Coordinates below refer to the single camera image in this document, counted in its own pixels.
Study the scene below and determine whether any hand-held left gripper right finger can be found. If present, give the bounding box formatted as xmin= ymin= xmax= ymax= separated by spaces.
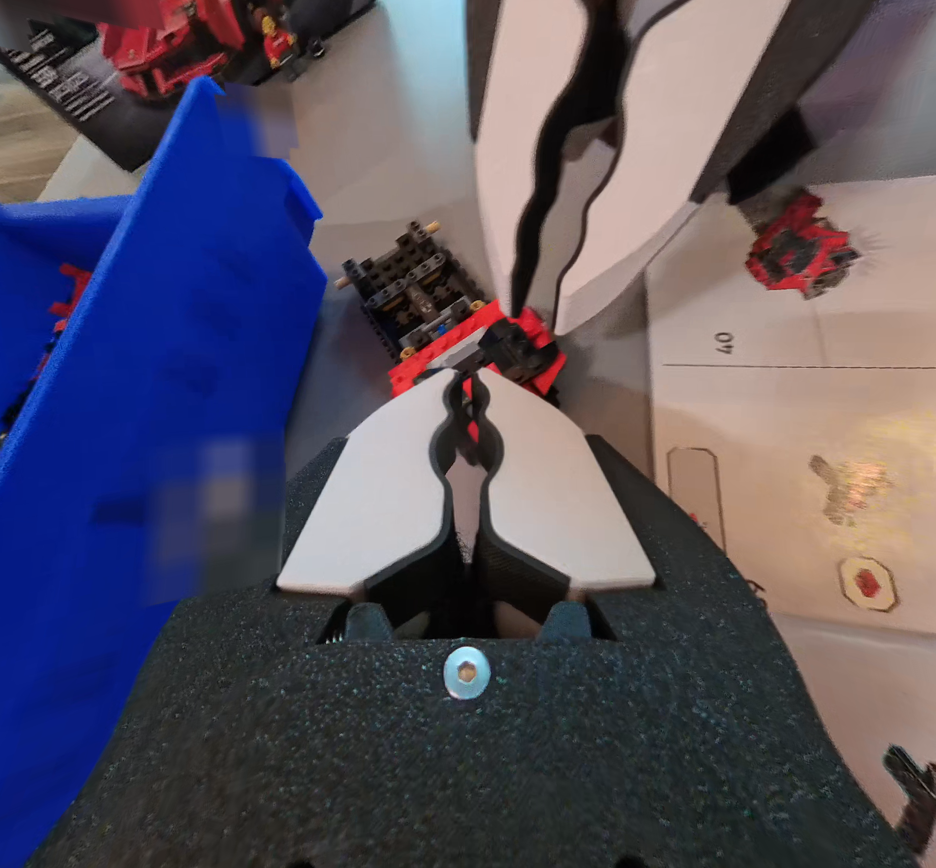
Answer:
xmin=472 ymin=368 xmax=658 ymax=603

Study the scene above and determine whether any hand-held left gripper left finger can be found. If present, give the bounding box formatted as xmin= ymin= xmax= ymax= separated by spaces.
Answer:
xmin=276 ymin=368 xmax=462 ymax=598

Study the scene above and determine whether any black lego set box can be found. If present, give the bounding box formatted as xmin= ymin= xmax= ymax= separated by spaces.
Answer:
xmin=0 ymin=0 xmax=383 ymax=173

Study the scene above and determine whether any lego instruction booklet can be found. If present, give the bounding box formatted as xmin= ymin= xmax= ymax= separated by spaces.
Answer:
xmin=643 ymin=181 xmax=936 ymax=854

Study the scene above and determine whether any small black lego subassembly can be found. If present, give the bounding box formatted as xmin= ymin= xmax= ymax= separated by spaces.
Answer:
xmin=479 ymin=316 xmax=563 ymax=381

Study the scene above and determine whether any red and black lego car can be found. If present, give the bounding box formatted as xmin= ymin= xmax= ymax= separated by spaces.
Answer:
xmin=338 ymin=219 xmax=567 ymax=401

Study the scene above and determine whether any pile of loose lego pieces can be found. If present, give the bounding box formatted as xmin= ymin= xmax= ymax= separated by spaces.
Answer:
xmin=0 ymin=261 xmax=96 ymax=438

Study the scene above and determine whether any blue storage bin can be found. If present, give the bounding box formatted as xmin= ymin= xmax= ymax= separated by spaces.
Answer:
xmin=0 ymin=75 xmax=328 ymax=868

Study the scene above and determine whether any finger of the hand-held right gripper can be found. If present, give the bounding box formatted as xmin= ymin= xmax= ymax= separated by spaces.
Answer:
xmin=472 ymin=0 xmax=593 ymax=319
xmin=552 ymin=0 xmax=804 ymax=337

